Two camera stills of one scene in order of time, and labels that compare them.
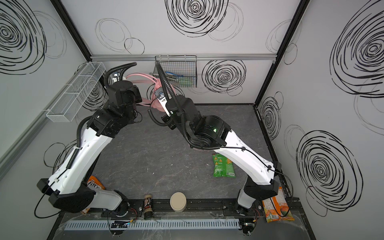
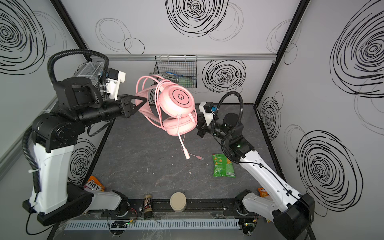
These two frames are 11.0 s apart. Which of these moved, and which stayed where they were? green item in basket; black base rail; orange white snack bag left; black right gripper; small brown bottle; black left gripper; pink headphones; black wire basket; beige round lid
Moved: pink headphones; black left gripper; black right gripper
Stayed: green item in basket; black wire basket; beige round lid; small brown bottle; orange white snack bag left; black base rail
